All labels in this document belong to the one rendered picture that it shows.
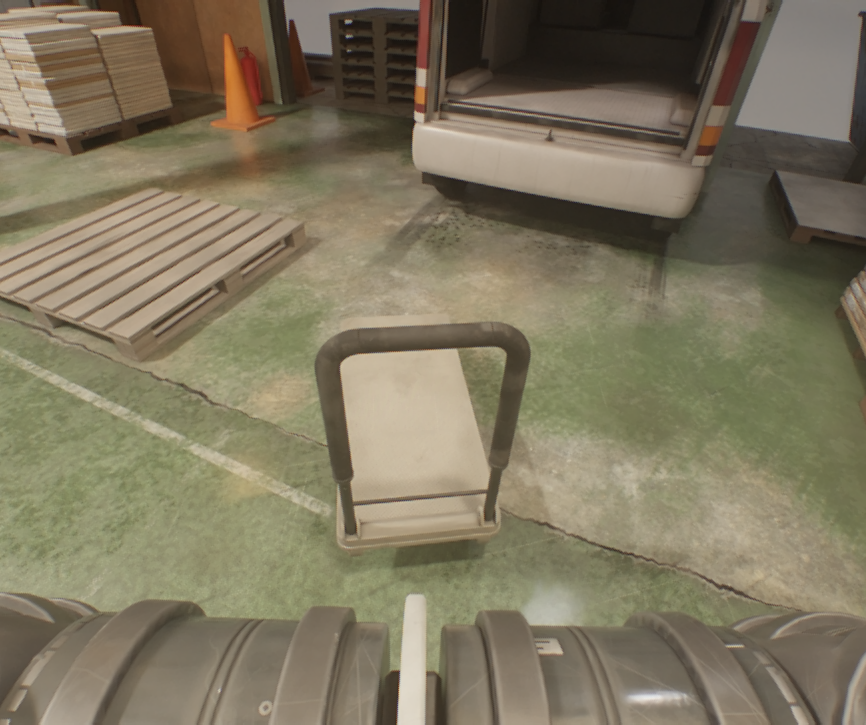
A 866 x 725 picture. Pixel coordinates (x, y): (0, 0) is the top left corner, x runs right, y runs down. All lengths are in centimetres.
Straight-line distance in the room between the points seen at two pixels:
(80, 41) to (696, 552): 489
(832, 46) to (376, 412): 580
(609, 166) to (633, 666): 236
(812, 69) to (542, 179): 425
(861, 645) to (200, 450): 159
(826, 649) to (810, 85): 626
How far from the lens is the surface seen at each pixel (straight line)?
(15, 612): 35
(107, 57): 501
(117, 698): 26
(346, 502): 104
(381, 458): 127
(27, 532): 173
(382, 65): 570
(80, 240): 291
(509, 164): 258
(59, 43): 480
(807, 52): 640
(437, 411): 138
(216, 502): 154
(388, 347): 73
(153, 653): 26
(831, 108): 654
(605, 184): 253
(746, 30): 254
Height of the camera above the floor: 120
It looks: 41 degrees down
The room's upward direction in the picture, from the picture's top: 2 degrees clockwise
